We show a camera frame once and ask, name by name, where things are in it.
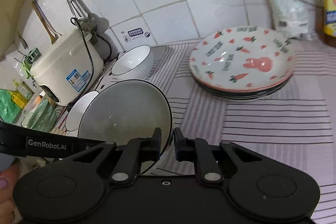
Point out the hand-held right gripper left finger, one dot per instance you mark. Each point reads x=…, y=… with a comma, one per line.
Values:
x=155, y=146

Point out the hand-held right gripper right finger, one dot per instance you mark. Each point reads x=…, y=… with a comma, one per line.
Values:
x=181, y=148

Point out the white bowl with dark rim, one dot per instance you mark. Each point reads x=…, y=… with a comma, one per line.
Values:
x=126, y=113
x=131, y=61
x=78, y=111

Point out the white bunny carrot print plate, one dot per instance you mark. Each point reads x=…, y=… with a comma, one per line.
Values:
x=236, y=56

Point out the person's left hand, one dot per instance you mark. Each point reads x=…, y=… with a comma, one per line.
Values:
x=6, y=192

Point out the green plastic basket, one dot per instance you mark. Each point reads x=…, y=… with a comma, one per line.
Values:
x=42, y=116

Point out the green plastic bag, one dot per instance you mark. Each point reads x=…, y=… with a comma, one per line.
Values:
x=8, y=106

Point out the striped tablecloth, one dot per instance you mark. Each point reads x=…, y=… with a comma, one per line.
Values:
x=262, y=129

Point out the green plastic holder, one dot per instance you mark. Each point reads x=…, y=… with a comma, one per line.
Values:
x=31, y=58

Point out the cream rice cooker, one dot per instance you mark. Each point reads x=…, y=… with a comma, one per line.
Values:
x=68, y=61

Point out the wooden spatula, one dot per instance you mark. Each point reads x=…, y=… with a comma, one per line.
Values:
x=51, y=32

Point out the metal ladle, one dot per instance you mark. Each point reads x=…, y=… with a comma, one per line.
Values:
x=89, y=20

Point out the white plastic salt bag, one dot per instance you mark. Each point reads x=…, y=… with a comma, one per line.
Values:
x=291, y=11

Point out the yellow label oil bottle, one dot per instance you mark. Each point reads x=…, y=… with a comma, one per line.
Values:
x=329, y=16

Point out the white wall sticker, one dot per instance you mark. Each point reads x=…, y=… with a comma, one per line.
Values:
x=135, y=34

